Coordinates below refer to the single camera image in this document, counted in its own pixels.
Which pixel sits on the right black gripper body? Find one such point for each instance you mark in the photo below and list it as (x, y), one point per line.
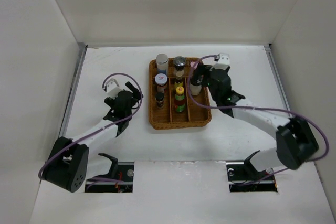
(208, 80)

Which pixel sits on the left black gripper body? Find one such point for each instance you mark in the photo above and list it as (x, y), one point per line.
(110, 102)

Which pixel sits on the pink-capped spice jar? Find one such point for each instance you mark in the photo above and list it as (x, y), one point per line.
(194, 65)

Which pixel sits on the white bottle black cap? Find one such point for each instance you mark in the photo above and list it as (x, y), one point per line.
(195, 86)

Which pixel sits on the black-top salt grinder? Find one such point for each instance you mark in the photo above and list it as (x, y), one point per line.
(179, 63)

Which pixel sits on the small black-capped spice bottle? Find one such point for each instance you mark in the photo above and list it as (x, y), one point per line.
(159, 97)

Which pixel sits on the small brown-capped yellow bottle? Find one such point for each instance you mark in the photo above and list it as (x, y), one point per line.
(178, 82)

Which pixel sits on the short jar white red lid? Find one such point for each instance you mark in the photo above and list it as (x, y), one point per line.
(161, 82)

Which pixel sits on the red sauce bottle yellow cap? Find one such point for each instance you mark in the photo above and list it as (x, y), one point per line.
(179, 101)

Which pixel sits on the tall jar silver lid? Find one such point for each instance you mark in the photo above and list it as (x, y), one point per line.
(162, 63)

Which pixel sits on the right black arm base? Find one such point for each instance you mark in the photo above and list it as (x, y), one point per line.
(244, 178)

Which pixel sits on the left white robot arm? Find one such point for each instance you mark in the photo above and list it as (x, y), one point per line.
(67, 163)

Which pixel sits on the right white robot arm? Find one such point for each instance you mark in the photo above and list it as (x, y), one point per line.
(295, 142)

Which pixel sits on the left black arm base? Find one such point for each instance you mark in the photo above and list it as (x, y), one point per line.
(108, 175)

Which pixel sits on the brown wicker divided tray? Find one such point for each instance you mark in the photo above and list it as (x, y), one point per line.
(166, 117)

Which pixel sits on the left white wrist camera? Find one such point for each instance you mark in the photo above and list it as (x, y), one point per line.
(112, 88)

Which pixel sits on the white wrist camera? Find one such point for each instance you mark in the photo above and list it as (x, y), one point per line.
(222, 61)
(112, 88)

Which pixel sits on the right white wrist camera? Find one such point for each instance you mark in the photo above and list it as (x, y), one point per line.
(222, 61)

